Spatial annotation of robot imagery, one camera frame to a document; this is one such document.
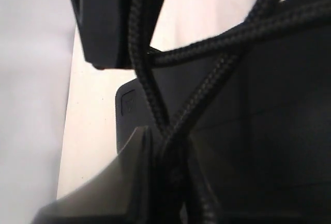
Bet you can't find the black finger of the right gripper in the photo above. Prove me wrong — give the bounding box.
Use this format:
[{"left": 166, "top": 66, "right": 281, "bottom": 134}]
[{"left": 63, "top": 0, "right": 176, "bottom": 70}]

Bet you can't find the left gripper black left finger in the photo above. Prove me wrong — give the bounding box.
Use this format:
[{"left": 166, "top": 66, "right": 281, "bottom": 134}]
[{"left": 33, "top": 126, "right": 152, "bottom": 224}]

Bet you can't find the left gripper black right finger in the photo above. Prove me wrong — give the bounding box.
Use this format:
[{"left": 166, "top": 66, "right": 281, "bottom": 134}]
[{"left": 190, "top": 139, "right": 330, "bottom": 223}]

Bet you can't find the black braided rope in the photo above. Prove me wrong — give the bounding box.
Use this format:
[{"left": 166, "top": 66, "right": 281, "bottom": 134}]
[{"left": 124, "top": 0, "right": 331, "bottom": 224}]

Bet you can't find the black plastic carry case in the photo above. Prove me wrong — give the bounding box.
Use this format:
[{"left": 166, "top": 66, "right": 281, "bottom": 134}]
[{"left": 115, "top": 0, "right": 331, "bottom": 191}]

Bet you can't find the white backdrop curtain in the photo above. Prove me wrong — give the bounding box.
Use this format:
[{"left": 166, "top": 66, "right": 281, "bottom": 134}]
[{"left": 1, "top": 0, "right": 76, "bottom": 223}]

